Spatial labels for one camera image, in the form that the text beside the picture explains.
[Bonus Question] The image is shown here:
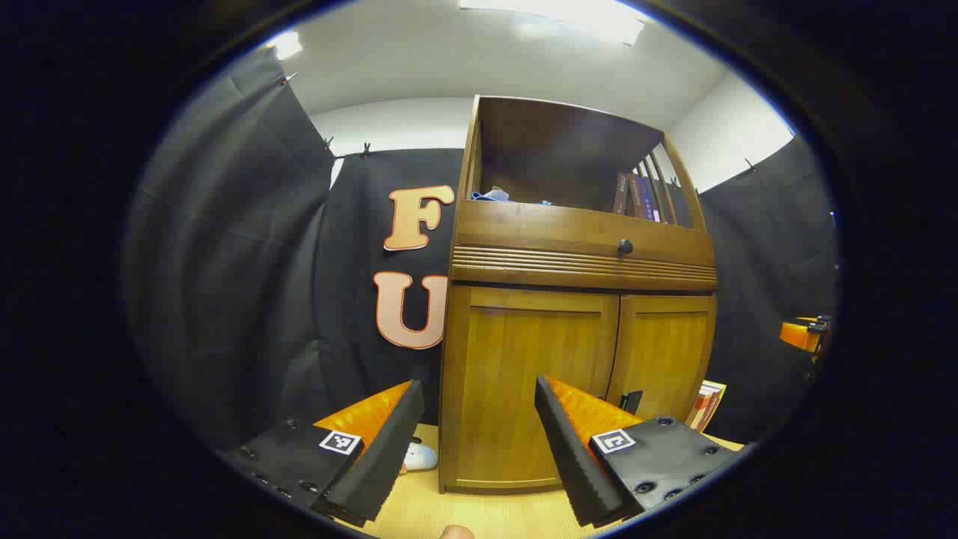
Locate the black backdrop cloth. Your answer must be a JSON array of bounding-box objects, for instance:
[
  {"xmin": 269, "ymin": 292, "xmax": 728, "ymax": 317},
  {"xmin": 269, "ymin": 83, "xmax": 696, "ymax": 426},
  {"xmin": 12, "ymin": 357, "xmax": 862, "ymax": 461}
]
[{"xmin": 123, "ymin": 49, "xmax": 839, "ymax": 450}]

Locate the beige book with orange label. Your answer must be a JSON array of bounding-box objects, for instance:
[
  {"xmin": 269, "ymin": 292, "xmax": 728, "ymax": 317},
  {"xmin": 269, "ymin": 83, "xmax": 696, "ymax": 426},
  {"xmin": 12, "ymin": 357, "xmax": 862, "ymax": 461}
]
[{"xmin": 687, "ymin": 380, "xmax": 727, "ymax": 433}]

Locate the white soft object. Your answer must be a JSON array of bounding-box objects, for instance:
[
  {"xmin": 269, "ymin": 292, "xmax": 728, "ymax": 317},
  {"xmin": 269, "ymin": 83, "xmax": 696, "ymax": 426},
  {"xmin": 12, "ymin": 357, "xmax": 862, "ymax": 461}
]
[{"xmin": 403, "ymin": 442, "xmax": 439, "ymax": 475}]

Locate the wooden double-door shoe cabinet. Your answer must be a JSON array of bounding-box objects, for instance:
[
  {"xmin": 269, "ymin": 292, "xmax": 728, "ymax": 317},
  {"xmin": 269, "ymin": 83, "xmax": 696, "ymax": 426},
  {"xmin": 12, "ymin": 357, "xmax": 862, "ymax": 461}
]
[{"xmin": 438, "ymin": 95, "xmax": 718, "ymax": 495}]

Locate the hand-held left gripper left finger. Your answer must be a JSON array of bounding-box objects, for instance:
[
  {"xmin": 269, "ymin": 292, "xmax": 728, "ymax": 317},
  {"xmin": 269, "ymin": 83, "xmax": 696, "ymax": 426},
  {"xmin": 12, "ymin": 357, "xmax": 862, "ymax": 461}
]
[{"xmin": 217, "ymin": 380, "xmax": 425, "ymax": 529}]

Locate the large ceiling light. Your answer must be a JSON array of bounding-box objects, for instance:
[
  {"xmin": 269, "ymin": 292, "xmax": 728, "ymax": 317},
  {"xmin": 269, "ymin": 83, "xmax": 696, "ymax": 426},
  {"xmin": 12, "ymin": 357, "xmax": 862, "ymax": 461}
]
[{"xmin": 458, "ymin": 0, "xmax": 646, "ymax": 46}]

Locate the small ceiling light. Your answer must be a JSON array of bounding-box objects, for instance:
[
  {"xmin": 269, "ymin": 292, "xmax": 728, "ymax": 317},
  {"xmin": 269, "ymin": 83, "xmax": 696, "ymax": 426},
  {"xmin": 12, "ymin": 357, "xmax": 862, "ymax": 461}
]
[{"xmin": 266, "ymin": 31, "xmax": 304, "ymax": 61}]

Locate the wooden cabinet door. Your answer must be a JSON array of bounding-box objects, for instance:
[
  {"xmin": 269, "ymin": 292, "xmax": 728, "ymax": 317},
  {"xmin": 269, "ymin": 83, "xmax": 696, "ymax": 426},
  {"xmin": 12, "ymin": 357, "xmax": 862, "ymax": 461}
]
[
  {"xmin": 606, "ymin": 293, "xmax": 716, "ymax": 424},
  {"xmin": 449, "ymin": 287, "xmax": 620, "ymax": 489}
]

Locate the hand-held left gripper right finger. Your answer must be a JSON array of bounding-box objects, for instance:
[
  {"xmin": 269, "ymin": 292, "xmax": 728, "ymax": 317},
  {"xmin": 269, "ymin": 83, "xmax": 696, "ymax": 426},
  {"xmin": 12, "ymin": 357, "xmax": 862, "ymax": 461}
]
[{"xmin": 534, "ymin": 376, "xmax": 751, "ymax": 529}]

